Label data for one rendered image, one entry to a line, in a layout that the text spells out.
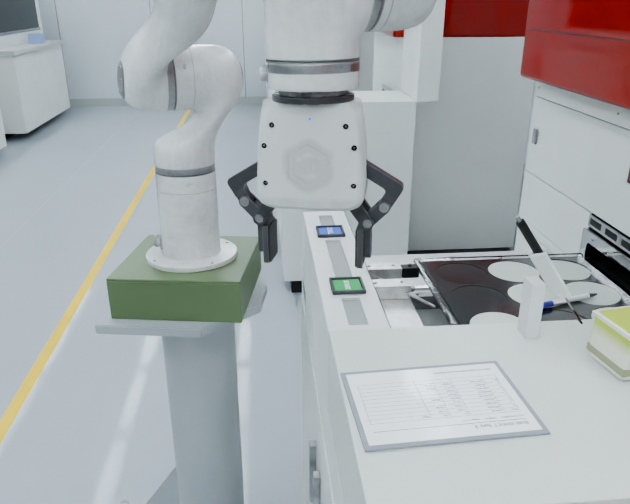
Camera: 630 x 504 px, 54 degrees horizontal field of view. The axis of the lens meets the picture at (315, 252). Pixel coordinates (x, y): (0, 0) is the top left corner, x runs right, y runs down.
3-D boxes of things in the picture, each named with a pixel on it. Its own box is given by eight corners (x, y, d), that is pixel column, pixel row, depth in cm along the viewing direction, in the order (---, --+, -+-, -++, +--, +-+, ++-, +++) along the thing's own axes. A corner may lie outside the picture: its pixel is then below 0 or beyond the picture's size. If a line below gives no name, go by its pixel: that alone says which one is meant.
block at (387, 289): (406, 291, 121) (407, 277, 120) (410, 298, 118) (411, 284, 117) (366, 292, 121) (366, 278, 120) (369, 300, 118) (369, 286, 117)
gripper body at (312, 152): (246, 87, 54) (252, 211, 58) (364, 88, 52) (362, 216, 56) (268, 79, 61) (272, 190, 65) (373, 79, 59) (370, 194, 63)
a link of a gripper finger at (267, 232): (235, 198, 60) (239, 262, 62) (268, 199, 59) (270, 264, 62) (245, 189, 63) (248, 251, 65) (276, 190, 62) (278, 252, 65)
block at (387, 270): (398, 274, 129) (398, 260, 128) (401, 281, 126) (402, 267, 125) (359, 275, 128) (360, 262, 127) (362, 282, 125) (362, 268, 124)
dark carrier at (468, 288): (579, 258, 133) (580, 255, 133) (680, 341, 101) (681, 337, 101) (421, 264, 130) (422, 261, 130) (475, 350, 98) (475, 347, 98)
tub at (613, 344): (630, 346, 86) (640, 302, 83) (671, 376, 79) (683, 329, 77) (583, 353, 84) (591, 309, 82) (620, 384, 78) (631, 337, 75)
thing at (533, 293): (552, 325, 92) (566, 241, 86) (564, 339, 88) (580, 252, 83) (512, 327, 91) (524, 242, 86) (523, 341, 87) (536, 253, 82)
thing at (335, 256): (342, 266, 147) (343, 210, 142) (387, 408, 97) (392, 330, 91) (303, 267, 147) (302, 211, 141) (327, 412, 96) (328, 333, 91)
